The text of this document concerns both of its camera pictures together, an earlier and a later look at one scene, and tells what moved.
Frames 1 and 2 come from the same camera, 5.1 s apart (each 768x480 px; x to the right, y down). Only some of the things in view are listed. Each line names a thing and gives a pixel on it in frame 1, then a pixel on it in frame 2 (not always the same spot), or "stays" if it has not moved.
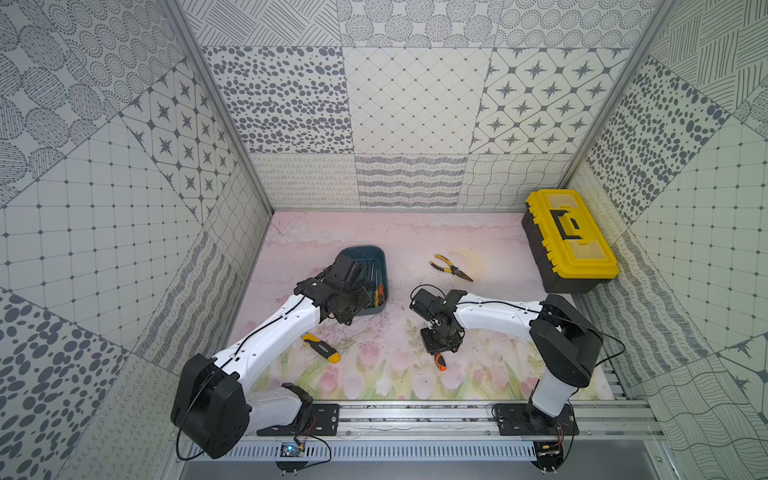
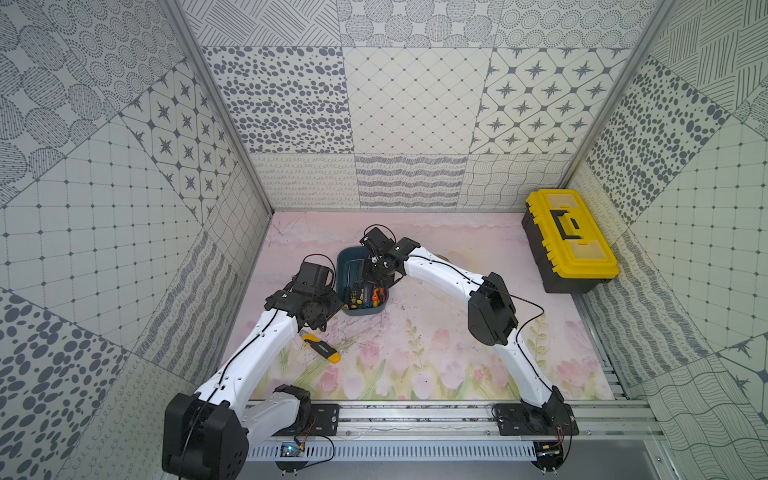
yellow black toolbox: [569, 250] stays
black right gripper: [433, 348] to [388, 281]
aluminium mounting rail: [605, 419] stays
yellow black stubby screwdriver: [322, 348] stays
